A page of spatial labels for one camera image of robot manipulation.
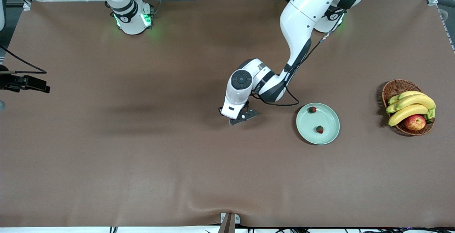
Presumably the pale green round plate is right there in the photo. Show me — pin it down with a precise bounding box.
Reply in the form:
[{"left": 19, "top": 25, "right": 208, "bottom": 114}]
[{"left": 296, "top": 102, "right": 341, "bottom": 145}]

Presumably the grey metal clamp plate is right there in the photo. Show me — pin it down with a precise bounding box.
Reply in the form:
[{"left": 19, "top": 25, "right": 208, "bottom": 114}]
[{"left": 220, "top": 212, "right": 241, "bottom": 224}]

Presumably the brown table mat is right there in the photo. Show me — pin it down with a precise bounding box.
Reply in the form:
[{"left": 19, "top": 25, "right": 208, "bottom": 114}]
[{"left": 0, "top": 0, "right": 455, "bottom": 228}]

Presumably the brown wicker basket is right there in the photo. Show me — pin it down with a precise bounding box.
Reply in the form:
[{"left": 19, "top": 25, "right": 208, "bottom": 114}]
[{"left": 381, "top": 79, "right": 435, "bottom": 136}]

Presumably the red apple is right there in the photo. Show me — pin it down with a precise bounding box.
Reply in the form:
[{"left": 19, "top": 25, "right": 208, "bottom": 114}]
[{"left": 404, "top": 115, "right": 427, "bottom": 131}]

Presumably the large yellow banana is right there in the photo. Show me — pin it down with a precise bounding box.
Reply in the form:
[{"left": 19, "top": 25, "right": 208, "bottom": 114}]
[{"left": 396, "top": 94, "right": 436, "bottom": 111}]

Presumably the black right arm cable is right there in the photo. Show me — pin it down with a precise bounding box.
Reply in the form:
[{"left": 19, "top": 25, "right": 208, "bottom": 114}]
[{"left": 0, "top": 44, "right": 48, "bottom": 74}]

